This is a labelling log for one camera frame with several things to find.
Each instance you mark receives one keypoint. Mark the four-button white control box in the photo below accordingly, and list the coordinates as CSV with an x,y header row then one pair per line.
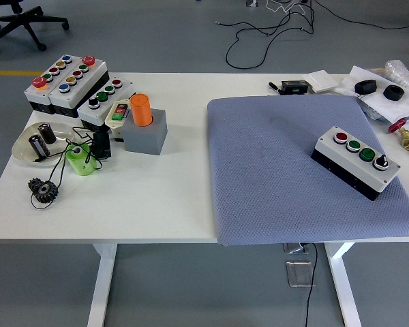
x,y
358,160
105,105

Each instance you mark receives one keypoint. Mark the clear bubble wrap bag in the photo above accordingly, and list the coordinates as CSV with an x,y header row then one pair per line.
x,y
400,73

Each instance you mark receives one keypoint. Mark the grey plastic block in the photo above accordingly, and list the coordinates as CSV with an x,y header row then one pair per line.
x,y
146,139

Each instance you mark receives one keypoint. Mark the cream red-green switch box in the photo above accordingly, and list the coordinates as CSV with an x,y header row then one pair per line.
x,y
114,125

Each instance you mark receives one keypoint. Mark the silver metal floor fixture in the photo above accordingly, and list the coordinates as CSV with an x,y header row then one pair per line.
x,y
252,3

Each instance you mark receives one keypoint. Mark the brown black capacitor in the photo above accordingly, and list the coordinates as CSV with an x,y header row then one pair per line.
x,y
47,134

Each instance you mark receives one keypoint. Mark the silver shallow dish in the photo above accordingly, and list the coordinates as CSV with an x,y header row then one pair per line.
x,y
22,148

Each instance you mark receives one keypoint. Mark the metal floor socket plate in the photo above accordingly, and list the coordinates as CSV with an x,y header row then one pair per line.
x,y
298,274

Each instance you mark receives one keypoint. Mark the silver floor socket lid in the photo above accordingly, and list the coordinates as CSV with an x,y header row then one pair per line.
x,y
294,248

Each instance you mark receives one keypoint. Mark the orange plastic cylinder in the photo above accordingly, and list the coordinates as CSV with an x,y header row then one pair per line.
x,y
141,110

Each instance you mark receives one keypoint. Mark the five-button box with mushroom stop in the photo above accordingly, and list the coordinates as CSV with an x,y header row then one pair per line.
x,y
34,96
82,89

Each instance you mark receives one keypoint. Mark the black power adapter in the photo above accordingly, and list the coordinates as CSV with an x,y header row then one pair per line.
x,y
102,144

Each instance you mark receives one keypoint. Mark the black office chair base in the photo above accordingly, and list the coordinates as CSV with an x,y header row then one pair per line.
x,y
20,18

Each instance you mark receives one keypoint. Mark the black striped capacitor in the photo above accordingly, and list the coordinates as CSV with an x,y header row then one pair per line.
x,y
37,144

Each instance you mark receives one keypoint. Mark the green plastic cylinder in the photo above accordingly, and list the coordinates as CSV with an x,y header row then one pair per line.
x,y
80,164

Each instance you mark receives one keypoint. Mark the white foam sheet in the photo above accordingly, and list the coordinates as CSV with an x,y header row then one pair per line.
x,y
378,99

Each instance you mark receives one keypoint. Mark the small black antenna stub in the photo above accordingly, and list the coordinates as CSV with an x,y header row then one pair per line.
x,y
274,86

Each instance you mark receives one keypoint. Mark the black metal gear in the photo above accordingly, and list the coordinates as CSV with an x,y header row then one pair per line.
x,y
37,191

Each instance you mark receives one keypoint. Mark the grey-blue textured mat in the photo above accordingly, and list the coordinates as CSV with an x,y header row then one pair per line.
x,y
276,170

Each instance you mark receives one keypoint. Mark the white table leg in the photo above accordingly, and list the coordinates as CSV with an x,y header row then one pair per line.
x,y
344,289
102,289

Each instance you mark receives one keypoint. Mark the black device with green label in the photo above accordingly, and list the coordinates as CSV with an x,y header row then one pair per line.
x,y
293,86

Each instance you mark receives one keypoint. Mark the clear plastic packet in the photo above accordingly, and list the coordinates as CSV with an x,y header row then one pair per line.
x,y
369,110

